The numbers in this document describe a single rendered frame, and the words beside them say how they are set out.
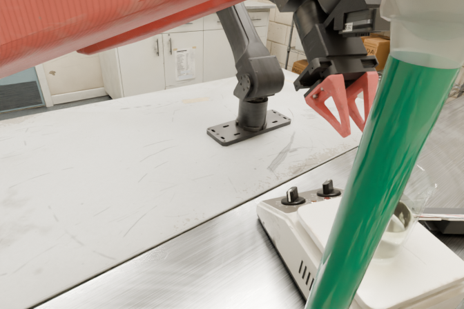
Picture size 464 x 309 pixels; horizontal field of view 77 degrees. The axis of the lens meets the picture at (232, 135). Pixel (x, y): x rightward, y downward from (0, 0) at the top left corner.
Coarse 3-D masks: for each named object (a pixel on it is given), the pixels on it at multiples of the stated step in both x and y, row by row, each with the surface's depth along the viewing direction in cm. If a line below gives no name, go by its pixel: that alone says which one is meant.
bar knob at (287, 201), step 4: (292, 188) 38; (296, 188) 39; (288, 192) 37; (292, 192) 37; (296, 192) 38; (288, 196) 37; (292, 196) 37; (296, 196) 38; (284, 200) 38; (288, 200) 37; (292, 200) 37; (296, 200) 38; (300, 200) 37; (304, 200) 37; (284, 204) 37; (288, 204) 37; (292, 204) 37; (296, 204) 37
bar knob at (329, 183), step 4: (328, 180) 40; (332, 180) 41; (324, 184) 39; (328, 184) 39; (332, 184) 40; (324, 188) 39; (328, 188) 39; (332, 188) 40; (316, 192) 41; (320, 192) 40; (324, 192) 39; (328, 192) 39; (332, 192) 39; (336, 192) 39; (340, 192) 39; (320, 196) 39; (324, 196) 39; (328, 196) 39; (332, 196) 38
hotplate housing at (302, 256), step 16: (256, 208) 41; (272, 208) 37; (272, 224) 36; (288, 224) 33; (272, 240) 38; (288, 240) 33; (304, 240) 30; (288, 256) 33; (304, 256) 30; (320, 256) 29; (304, 272) 30; (304, 288) 31; (448, 288) 26; (352, 304) 25; (416, 304) 25; (432, 304) 25; (448, 304) 27
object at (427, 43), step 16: (384, 0) 3; (384, 16) 3; (400, 32) 3; (416, 32) 3; (432, 32) 3; (448, 32) 3; (400, 48) 3; (416, 48) 3; (432, 48) 3; (448, 48) 3; (416, 64) 3; (432, 64) 3; (448, 64) 3
